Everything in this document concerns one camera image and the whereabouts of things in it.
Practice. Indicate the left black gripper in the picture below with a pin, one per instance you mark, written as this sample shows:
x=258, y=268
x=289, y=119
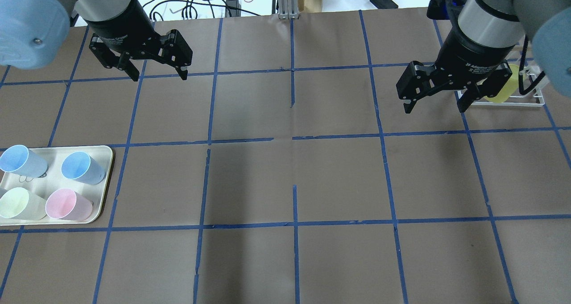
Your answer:
x=119, y=24

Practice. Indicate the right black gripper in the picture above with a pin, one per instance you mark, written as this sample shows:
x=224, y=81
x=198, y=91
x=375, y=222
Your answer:
x=471, y=50

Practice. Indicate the yellow plastic cup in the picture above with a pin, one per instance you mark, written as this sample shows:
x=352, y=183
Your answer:
x=502, y=84

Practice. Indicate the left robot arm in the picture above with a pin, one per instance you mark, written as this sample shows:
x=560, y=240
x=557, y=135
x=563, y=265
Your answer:
x=32, y=32

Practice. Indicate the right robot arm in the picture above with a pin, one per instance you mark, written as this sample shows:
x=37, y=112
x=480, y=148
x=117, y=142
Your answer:
x=483, y=33

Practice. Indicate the blue cup near centre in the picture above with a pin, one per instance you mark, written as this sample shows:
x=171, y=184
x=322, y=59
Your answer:
x=81, y=167

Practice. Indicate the blue cup far corner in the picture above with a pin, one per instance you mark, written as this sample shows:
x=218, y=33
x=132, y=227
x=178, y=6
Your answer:
x=20, y=160

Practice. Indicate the pink cup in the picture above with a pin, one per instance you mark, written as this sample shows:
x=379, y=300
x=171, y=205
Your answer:
x=67, y=204

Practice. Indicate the pale green cup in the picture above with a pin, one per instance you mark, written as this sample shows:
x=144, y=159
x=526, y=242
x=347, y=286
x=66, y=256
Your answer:
x=20, y=203

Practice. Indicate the black power adapter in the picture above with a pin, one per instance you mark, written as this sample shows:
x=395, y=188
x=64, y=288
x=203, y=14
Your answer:
x=384, y=4

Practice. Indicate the cream plastic tray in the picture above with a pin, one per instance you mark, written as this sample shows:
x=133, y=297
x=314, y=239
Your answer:
x=54, y=186

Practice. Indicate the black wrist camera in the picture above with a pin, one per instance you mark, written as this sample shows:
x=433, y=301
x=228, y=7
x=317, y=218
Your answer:
x=444, y=9

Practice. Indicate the white wire cup rack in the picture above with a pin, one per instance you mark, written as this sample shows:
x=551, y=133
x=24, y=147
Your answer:
x=534, y=98

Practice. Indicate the aluminium frame post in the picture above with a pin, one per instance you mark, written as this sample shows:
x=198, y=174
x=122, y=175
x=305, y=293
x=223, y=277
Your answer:
x=287, y=9

